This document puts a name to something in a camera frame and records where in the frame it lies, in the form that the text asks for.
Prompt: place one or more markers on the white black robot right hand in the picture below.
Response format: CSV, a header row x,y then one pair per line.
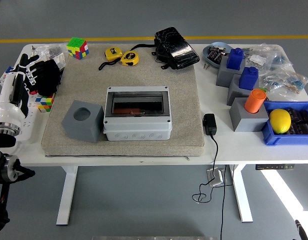
x,y
301,231

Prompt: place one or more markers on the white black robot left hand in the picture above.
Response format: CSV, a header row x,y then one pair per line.
x,y
5,105

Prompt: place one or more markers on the orange cylinder battery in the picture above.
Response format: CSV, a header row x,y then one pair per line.
x,y
254,101
124,110

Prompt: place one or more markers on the grey electrical box with lid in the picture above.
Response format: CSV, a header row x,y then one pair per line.
x,y
136,130

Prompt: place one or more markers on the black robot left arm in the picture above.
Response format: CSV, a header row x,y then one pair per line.
x,y
4,180

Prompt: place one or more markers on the blue block battery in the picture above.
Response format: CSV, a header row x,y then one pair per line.
x,y
235,58
248,78

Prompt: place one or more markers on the dark printed battery pack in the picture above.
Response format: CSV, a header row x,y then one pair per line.
x,y
217,58
213,51

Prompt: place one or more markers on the white circuit breaker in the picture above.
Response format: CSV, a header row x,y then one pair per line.
x,y
3,78

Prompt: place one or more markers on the white power strip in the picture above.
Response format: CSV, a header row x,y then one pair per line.
x,y
31,125

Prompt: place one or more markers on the small colourful puzzle cube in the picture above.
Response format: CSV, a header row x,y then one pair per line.
x,y
45,103

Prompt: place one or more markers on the black cloth glove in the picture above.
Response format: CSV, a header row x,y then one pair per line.
x,y
50,77

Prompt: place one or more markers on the black table control panel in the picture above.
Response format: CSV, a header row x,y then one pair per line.
x,y
274,167

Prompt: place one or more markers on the white plastic connector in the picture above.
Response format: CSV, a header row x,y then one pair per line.
x,y
61,60

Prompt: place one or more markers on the clear bag with small parts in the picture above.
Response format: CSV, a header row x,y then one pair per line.
x,y
52,50

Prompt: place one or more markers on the grey block holder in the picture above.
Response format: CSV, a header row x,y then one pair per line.
x,y
224,75
81,127
235,92
246,121

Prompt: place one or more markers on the large colourful puzzle cube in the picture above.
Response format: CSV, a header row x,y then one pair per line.
x,y
77,47

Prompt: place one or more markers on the blue plastic bin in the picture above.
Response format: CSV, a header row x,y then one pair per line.
x,y
284,140

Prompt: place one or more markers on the yellow lemon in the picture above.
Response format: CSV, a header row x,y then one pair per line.
x,y
280,121

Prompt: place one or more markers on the black power adapter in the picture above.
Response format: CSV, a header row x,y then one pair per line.
x,y
209,123

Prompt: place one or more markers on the small green object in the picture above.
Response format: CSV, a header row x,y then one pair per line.
x,y
262,89

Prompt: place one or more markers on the clear bag with mixed parts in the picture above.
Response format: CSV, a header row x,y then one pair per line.
x,y
286,82

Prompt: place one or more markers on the grey-brown mat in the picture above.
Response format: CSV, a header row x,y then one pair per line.
x,y
184,112

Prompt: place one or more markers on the clear bag with blue parts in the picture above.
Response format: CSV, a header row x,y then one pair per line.
x,y
280,60

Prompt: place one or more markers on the clear bag with white labels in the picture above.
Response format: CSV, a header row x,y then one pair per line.
x,y
257,58

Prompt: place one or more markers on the glossy black pouch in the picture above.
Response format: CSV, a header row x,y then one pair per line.
x,y
179,50

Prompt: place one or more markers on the small metal screws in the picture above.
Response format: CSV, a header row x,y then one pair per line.
x,y
206,66

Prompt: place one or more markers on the blue-grey dish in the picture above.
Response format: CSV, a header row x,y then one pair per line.
x,y
206,53

